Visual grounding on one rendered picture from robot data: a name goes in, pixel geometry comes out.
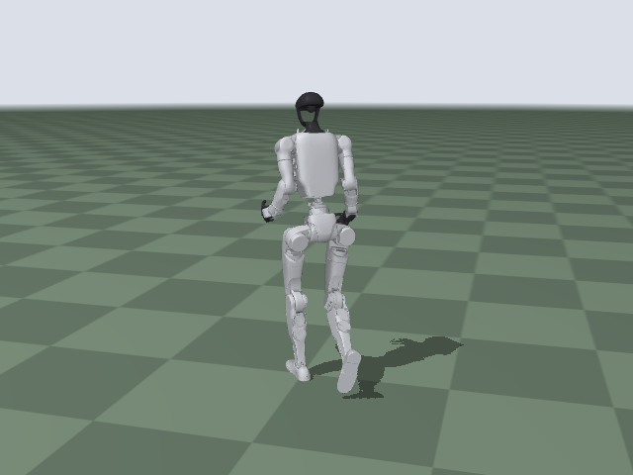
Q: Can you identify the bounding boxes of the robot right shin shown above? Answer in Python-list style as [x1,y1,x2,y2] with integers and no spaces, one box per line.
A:
[326,294,352,364]

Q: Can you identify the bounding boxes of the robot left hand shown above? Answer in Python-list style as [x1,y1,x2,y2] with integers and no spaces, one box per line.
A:
[261,200,274,223]

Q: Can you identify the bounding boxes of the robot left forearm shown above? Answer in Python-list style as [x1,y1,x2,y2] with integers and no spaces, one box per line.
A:
[262,180,289,218]

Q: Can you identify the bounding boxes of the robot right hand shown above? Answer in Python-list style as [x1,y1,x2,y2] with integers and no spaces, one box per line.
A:
[334,211,356,226]

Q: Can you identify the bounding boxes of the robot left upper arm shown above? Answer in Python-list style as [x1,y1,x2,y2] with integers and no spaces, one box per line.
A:
[274,136,297,195]

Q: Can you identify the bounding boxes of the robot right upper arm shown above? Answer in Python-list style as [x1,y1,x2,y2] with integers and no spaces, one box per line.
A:
[335,135,357,191]

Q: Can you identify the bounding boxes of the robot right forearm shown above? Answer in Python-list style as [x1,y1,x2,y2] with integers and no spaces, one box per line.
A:
[344,177,359,218]

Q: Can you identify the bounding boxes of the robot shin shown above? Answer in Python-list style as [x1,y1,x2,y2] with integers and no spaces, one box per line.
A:
[326,294,352,364]
[286,294,307,368]

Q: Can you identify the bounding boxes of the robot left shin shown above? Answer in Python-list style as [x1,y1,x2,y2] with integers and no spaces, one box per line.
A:
[286,294,307,368]

